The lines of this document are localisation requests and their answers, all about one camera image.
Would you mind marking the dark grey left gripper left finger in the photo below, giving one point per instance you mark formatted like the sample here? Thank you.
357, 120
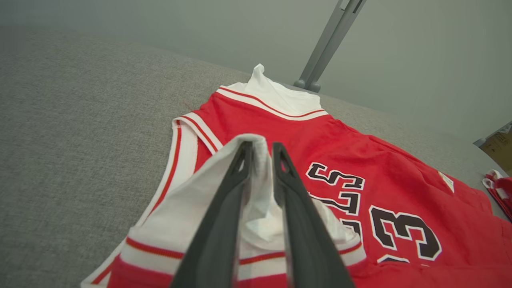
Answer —
220, 232

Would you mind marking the grey partition post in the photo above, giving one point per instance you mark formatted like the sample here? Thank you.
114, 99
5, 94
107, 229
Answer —
320, 48
338, 44

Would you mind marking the red shorts white trim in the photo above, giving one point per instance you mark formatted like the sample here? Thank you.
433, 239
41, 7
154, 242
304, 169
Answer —
502, 192

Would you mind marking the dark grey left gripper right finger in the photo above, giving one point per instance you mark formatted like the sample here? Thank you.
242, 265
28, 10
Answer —
308, 232

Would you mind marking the brown cardboard box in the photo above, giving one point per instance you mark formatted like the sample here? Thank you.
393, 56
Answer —
498, 146

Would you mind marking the red basketball jersey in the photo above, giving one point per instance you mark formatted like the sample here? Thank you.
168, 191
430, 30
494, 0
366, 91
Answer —
360, 160

